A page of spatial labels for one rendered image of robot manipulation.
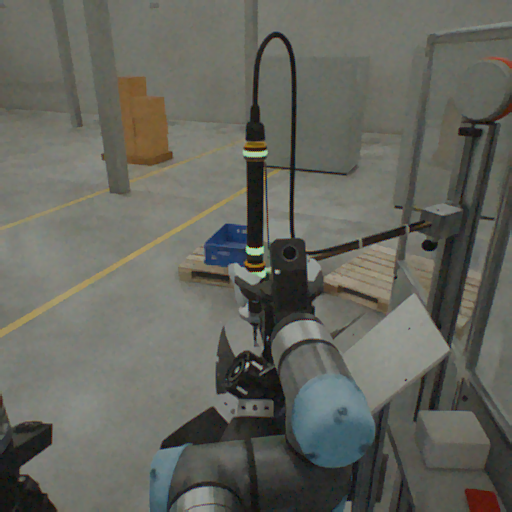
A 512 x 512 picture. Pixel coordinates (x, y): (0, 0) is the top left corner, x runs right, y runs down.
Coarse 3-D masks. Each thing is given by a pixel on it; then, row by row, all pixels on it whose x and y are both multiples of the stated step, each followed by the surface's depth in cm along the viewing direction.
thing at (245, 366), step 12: (240, 360) 115; (252, 360) 110; (264, 360) 115; (228, 372) 117; (240, 372) 110; (252, 372) 109; (228, 384) 113; (240, 384) 108; (252, 384) 108; (264, 384) 110; (276, 384) 113; (240, 396) 110; (252, 396) 109; (264, 396) 111; (276, 396) 110; (276, 408) 109
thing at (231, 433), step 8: (240, 416) 103; (248, 416) 103; (232, 424) 102; (240, 424) 101; (248, 424) 101; (256, 424) 101; (264, 424) 101; (272, 424) 101; (224, 432) 100; (232, 432) 100; (240, 432) 99; (248, 432) 99; (256, 432) 99; (264, 432) 99; (272, 432) 99; (280, 432) 99; (224, 440) 98; (232, 440) 97
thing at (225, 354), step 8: (224, 328) 144; (224, 336) 140; (224, 344) 139; (224, 352) 137; (232, 352) 129; (224, 360) 137; (216, 368) 146; (224, 368) 138; (216, 376) 146; (216, 384) 145; (224, 392) 140
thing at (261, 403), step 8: (240, 400) 109; (248, 400) 109; (256, 400) 109; (264, 400) 109; (240, 408) 106; (248, 408) 106; (264, 408) 106; (272, 408) 106; (256, 416) 104; (264, 416) 104; (272, 416) 104
